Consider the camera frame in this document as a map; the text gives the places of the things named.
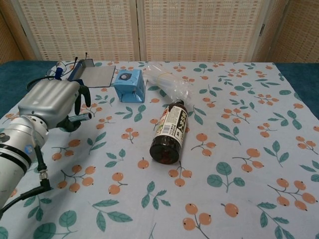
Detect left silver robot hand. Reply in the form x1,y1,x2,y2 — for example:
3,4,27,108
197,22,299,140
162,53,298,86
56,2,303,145
17,79,92,132

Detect blue whiteboard marker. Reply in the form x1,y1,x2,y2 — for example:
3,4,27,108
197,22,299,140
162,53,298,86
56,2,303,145
54,66,64,82

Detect green whiteboard marker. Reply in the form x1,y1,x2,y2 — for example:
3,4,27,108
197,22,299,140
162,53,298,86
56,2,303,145
68,112,93,123

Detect thin-framed eyeglasses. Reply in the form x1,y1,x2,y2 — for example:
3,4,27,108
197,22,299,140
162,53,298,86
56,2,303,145
46,52,89,78

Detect teal table cover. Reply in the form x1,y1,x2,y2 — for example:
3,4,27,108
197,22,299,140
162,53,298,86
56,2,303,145
0,59,319,119

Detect open blue glasses case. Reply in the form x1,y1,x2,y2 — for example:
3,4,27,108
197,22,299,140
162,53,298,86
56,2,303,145
66,59,117,89

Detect woven bamboo screen panel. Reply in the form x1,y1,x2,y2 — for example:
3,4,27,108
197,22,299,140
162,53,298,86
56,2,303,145
254,0,319,64
11,0,141,62
0,0,26,65
136,0,269,63

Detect small light blue box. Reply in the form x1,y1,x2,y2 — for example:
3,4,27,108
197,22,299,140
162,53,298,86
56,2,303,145
113,69,147,104

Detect clear bag of straws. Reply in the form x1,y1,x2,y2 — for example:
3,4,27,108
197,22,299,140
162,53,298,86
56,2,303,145
144,63,195,104

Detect dark sauce bottle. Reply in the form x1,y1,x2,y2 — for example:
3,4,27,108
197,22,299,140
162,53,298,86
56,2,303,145
149,99,189,165

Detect floral print tablecloth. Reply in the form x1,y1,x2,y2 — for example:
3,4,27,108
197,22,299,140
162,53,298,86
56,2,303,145
0,59,319,239

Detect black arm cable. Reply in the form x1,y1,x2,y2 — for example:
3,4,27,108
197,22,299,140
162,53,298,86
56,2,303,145
0,143,52,215

